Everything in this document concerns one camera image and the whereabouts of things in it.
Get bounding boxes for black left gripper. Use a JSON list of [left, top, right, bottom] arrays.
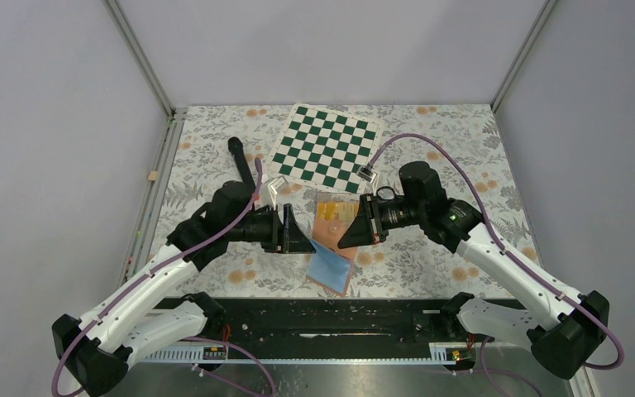
[[227, 203, 317, 254]]

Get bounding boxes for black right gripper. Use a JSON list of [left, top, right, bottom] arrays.
[[339, 192, 426, 249]]

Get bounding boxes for tan leather card holder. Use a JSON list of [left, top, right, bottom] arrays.
[[307, 218, 357, 297]]

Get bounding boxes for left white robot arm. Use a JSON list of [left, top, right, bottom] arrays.
[[51, 181, 314, 396]]

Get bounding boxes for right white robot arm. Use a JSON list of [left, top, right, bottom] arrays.
[[338, 161, 609, 380]]

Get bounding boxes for clear acrylic card box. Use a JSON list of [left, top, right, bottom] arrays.
[[315, 192, 360, 228]]

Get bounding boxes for yellow credit cards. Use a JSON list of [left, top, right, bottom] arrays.
[[316, 202, 359, 223]]

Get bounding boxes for green white checkerboard mat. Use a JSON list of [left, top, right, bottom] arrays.
[[267, 103, 384, 194]]

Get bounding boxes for black marker orange cap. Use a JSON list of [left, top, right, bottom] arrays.
[[227, 136, 255, 189]]

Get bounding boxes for floral patterned table mat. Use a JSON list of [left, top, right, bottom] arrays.
[[143, 103, 541, 300]]

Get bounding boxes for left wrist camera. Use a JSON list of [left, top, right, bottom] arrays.
[[260, 176, 289, 208]]

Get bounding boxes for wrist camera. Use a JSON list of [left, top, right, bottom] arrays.
[[356, 166, 380, 185], [260, 176, 289, 208]]

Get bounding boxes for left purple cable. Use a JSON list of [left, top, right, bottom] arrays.
[[50, 157, 265, 397]]

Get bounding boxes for purple cable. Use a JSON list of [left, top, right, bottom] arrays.
[[366, 132, 624, 369], [50, 157, 265, 397]]

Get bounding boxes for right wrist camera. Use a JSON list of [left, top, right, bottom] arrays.
[[356, 166, 380, 185]]

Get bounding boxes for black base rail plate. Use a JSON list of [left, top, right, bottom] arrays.
[[199, 298, 483, 362]]

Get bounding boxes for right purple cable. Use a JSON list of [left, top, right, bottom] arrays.
[[366, 132, 624, 369]]

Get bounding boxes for aluminium frame post right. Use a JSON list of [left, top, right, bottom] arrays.
[[490, 0, 559, 113]]

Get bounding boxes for aluminium frame post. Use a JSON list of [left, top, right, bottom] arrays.
[[103, 0, 175, 118], [490, 0, 559, 113]]

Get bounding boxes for aluminium frame post left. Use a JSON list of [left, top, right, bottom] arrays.
[[103, 0, 175, 118]]

